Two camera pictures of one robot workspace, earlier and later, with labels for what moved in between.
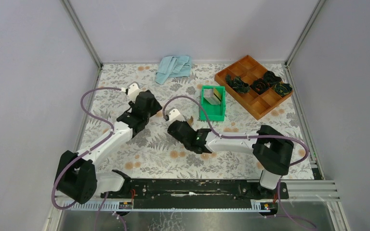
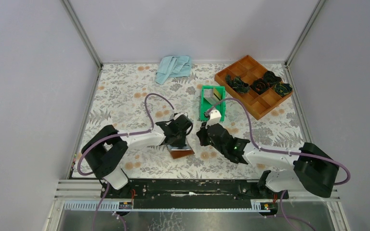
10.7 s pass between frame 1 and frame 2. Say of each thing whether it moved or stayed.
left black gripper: moved
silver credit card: stayed
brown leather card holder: moved
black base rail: stayed
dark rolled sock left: stayed
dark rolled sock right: stayed
